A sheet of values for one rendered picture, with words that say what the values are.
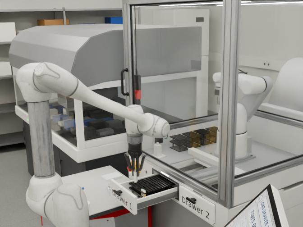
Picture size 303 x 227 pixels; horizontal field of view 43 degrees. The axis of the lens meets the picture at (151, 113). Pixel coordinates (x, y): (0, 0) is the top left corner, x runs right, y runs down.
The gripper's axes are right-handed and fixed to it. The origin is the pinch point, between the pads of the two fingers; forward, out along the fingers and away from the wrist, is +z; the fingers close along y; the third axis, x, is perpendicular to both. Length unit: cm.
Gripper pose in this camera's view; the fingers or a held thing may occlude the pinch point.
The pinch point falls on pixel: (135, 176)
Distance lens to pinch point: 223.4
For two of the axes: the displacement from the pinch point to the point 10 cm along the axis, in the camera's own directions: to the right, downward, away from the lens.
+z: 0.1, 9.7, 2.5
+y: -9.7, -0.5, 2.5
